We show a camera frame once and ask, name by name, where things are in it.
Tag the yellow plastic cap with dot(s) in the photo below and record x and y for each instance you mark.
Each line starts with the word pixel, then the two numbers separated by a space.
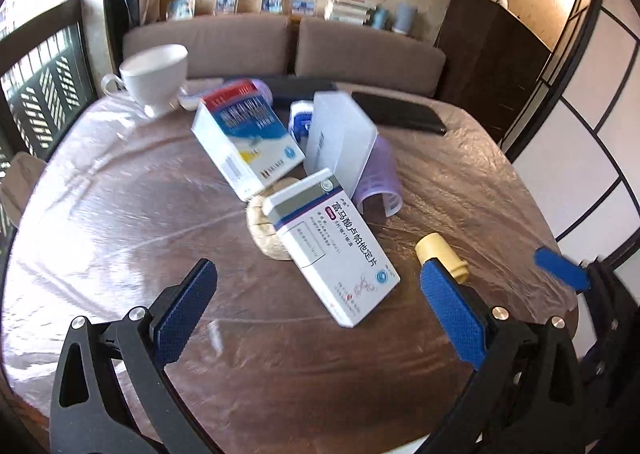
pixel 440 249

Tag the beige chair back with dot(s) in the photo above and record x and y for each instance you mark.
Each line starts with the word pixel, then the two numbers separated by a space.
pixel 22 184

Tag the black frame window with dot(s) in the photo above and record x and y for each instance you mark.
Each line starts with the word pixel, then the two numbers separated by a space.
pixel 45 79

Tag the small blue grey cylinder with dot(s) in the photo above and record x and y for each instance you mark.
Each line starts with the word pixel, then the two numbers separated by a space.
pixel 380 19

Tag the black phone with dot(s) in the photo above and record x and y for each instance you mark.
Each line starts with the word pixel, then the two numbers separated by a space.
pixel 400 112

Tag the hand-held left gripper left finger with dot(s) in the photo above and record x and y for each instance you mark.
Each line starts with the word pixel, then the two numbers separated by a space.
pixel 182 314

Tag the translucent plastic box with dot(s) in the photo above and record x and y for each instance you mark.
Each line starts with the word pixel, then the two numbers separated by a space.
pixel 340 139

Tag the blue red medicine box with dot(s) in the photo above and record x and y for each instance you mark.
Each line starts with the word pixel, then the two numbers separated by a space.
pixel 240 134

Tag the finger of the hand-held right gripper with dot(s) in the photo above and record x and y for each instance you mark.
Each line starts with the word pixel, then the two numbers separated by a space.
pixel 557 266

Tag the brown sofa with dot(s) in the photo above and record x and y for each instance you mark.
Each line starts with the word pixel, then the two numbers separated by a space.
pixel 350 49

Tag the dark wooden cabinet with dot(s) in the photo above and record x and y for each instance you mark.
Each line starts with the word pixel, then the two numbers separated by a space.
pixel 495 59

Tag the grey cylinder speaker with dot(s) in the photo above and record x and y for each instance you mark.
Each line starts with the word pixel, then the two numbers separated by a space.
pixel 404 18

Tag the blue white small bottle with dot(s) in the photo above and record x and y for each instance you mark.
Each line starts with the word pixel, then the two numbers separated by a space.
pixel 300 119

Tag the purple hair roller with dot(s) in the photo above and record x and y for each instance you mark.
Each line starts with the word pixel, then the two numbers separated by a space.
pixel 382 179

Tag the beige paper towel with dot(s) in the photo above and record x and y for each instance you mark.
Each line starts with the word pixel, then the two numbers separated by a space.
pixel 262 234

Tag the standing photo print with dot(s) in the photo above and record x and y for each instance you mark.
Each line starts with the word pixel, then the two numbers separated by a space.
pixel 303 8
pixel 272 0
pixel 227 0
pixel 181 8

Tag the stack of books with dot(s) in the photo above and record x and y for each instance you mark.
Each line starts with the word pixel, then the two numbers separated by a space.
pixel 350 8

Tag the white ceramic cup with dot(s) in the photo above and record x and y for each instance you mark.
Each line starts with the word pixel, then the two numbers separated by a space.
pixel 155 79

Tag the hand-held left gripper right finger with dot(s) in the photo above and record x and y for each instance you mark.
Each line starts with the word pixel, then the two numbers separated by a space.
pixel 452 314

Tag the small white object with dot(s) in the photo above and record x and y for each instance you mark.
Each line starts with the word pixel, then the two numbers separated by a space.
pixel 190 102

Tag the white purple medicine box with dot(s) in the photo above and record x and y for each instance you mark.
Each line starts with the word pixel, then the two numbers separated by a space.
pixel 340 264

